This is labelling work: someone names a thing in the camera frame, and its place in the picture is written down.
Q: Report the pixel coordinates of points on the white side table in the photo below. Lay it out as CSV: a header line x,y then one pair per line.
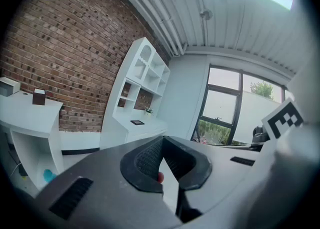
x,y
30,115

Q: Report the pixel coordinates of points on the black framed window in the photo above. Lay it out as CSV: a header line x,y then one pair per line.
x,y
222,103

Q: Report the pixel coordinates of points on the round ceiling junction box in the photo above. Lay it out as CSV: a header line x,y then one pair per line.
x,y
206,14

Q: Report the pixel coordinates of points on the white pot with flowers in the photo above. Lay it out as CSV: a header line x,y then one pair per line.
x,y
148,113

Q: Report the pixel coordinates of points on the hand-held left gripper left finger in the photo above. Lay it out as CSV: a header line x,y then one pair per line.
x,y
140,163

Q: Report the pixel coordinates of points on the white ceiling pipes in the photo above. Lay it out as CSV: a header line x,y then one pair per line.
x,y
172,38

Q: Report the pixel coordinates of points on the person's left hand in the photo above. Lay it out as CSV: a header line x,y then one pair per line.
x,y
161,178

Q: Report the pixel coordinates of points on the grey white box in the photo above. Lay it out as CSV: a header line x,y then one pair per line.
x,y
10,85

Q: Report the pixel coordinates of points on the dark brown open box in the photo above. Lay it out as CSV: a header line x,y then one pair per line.
x,y
38,99

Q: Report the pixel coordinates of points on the dark picture frame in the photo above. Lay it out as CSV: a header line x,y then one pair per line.
x,y
137,122

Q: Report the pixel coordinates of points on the white shelving unit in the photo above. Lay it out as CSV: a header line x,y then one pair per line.
x,y
153,125

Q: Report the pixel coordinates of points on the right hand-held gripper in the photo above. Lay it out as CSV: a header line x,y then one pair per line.
x,y
282,119

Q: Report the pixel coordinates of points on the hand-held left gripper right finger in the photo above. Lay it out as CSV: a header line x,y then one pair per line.
x,y
192,168

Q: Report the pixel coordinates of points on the teal plastic object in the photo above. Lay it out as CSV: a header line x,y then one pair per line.
x,y
50,175

